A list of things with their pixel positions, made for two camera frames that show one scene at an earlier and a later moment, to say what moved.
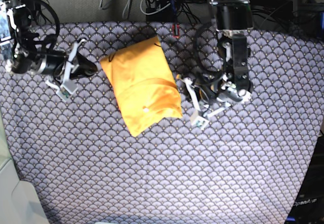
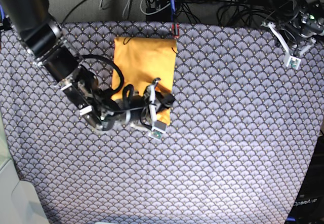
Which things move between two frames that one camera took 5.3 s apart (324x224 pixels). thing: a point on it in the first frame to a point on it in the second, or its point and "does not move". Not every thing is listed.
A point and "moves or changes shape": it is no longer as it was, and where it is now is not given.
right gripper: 229,96 to 297,35
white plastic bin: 19,201 does not move
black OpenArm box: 309,207 does not move
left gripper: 59,65 to 140,109
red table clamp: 176,36 does not move
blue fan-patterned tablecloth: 246,165 does not move
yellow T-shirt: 144,84 moves or changes shape
